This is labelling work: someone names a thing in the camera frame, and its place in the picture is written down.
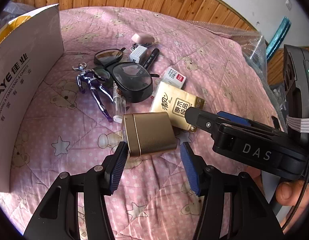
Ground white and pink eraser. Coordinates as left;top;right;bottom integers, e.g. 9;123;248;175
131;33;154;44

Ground pale yellow tissue packet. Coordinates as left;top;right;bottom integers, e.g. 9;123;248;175
150;81;205;132

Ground white cardboard box yellow inside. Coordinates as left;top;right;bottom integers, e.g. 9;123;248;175
0;4;65;193

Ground black framed glasses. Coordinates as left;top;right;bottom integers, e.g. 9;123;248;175
94;47;159;103

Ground purple and silver action figure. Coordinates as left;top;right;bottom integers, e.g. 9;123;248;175
73;62;115;123

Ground pink bear print blanket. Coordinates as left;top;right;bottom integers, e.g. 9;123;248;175
0;6;282;240

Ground person's right hand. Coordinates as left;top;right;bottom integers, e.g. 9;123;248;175
276;177;309;215

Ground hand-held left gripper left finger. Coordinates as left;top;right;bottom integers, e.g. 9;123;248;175
24;142;129;240

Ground black marker pen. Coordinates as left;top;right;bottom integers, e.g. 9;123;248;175
140;48;160;70

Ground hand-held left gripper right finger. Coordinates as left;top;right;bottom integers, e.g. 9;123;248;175
181;142;285;240

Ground white and red staples box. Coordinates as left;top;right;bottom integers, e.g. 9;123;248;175
161;67;186;89

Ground gold metal case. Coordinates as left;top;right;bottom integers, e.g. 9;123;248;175
122;112;176;158

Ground clear plastic tube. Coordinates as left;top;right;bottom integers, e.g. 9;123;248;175
112;81;128;124

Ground black braided cable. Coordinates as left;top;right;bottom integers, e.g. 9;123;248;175
282;164;309;230

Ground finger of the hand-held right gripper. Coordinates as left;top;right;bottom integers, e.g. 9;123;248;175
218;111;282;134
186;107;230;138

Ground teal metal bars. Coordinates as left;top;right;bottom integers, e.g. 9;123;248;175
265;16;293;61

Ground white charger adapter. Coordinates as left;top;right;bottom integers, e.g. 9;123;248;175
129;46;151;64

